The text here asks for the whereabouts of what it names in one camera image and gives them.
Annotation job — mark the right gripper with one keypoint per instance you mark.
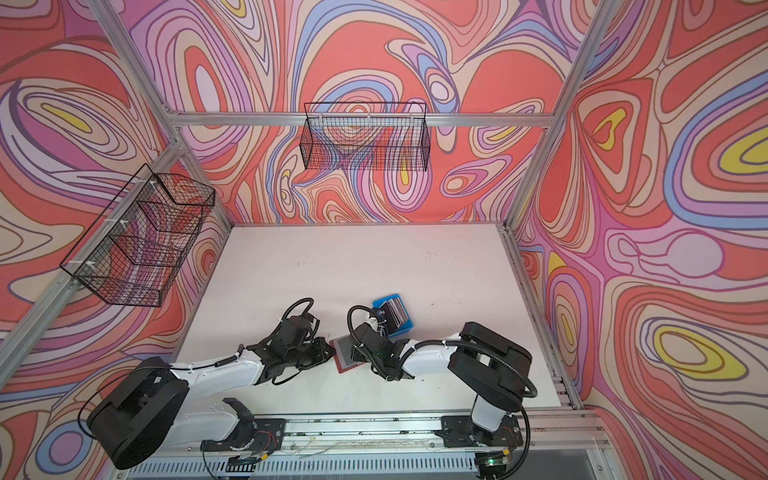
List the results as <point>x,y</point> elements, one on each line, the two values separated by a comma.
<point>358,356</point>

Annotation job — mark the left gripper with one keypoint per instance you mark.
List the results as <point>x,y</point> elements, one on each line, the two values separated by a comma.
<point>322,348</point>

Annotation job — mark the red leather card holder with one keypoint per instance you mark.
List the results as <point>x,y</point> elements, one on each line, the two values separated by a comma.
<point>333,344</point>

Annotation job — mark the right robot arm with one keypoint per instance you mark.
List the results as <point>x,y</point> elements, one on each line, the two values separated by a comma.
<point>493,367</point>

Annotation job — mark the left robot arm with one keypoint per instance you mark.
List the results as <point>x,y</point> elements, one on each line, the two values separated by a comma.
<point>159,405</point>

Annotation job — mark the blue plastic card tray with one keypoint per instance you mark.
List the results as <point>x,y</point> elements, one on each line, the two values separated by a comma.
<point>380,318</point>

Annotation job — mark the dark credit card stack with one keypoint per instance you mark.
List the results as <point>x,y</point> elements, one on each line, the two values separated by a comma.
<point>396,318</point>

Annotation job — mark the black wire basket left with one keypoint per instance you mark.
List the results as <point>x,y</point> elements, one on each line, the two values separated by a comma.
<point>133,252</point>

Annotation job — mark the black wire basket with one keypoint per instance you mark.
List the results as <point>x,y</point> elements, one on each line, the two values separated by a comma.
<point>133,252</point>
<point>365,136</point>

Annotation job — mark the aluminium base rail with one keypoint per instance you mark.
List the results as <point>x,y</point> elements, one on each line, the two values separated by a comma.
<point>548,444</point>

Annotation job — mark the black wire basket back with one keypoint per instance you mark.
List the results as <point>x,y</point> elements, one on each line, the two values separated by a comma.
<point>365,136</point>

